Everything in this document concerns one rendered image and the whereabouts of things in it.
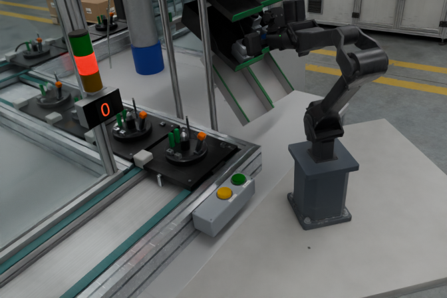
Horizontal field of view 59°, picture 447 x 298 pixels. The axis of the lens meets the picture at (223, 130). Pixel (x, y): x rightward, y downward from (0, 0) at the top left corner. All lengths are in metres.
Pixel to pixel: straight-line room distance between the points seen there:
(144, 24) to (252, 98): 0.84
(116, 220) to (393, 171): 0.89
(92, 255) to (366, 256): 0.71
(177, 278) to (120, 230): 0.21
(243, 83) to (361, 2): 3.76
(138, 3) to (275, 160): 1.06
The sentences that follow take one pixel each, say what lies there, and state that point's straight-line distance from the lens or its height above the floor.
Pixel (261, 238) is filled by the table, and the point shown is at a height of 0.86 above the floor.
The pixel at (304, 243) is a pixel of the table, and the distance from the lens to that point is 1.13.
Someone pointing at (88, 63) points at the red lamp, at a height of 1.34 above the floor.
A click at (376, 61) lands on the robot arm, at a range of 0.82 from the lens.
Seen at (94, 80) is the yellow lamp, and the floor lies 1.29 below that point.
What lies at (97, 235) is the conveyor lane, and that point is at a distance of 1.16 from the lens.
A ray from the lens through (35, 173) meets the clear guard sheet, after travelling 1.13.
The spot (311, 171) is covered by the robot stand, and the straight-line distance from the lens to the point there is 1.04.
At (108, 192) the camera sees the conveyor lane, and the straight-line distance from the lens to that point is 1.23.
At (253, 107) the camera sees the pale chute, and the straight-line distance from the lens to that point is 1.40.
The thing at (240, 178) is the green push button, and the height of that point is 0.97.
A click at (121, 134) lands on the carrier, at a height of 1.00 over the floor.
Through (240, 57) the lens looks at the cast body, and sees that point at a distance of 1.29.
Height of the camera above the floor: 1.71
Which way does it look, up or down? 33 degrees down
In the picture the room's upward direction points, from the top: 5 degrees counter-clockwise
